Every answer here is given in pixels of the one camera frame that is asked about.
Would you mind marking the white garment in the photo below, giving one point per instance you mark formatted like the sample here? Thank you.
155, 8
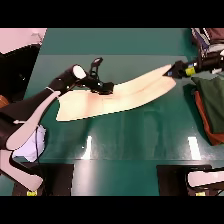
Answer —
32, 152

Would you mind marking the dark green garment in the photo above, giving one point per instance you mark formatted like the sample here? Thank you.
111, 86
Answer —
213, 103

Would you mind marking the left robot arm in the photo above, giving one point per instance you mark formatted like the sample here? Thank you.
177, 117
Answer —
31, 104

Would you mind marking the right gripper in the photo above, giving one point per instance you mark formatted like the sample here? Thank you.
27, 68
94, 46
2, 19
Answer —
180, 69

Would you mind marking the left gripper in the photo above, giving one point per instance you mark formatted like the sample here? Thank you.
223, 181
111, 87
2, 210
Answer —
104, 88

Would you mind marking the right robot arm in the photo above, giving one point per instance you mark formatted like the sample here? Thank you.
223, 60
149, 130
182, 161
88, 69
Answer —
208, 62

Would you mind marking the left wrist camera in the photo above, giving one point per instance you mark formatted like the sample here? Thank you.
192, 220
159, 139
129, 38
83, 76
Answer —
97, 62

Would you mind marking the brown garment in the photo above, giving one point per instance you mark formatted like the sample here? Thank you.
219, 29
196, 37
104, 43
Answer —
3, 101

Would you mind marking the heap of clothes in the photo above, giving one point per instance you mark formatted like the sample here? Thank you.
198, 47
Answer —
206, 37

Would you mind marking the cream T-shirt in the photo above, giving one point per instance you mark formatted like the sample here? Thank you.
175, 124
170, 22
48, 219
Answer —
133, 95

